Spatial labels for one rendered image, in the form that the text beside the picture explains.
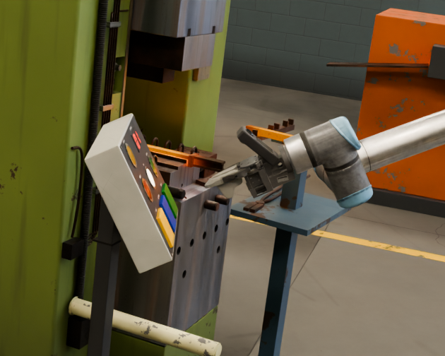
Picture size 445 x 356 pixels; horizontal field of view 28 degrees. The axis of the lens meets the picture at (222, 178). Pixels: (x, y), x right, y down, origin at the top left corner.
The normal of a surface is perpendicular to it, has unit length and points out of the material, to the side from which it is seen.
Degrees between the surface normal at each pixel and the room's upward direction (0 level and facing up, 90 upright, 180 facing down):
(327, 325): 0
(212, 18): 90
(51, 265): 90
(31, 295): 90
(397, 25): 90
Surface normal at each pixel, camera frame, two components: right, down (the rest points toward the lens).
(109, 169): 0.01, 0.27
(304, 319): 0.12, -0.95
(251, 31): -0.28, 0.22
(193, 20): 0.91, 0.22
